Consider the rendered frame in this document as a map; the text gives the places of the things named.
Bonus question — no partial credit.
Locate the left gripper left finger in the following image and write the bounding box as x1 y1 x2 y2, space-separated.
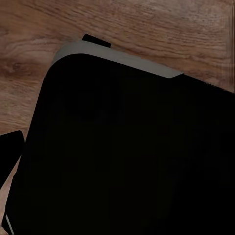
0 130 25 189

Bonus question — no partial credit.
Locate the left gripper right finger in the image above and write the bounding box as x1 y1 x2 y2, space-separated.
219 130 235 169

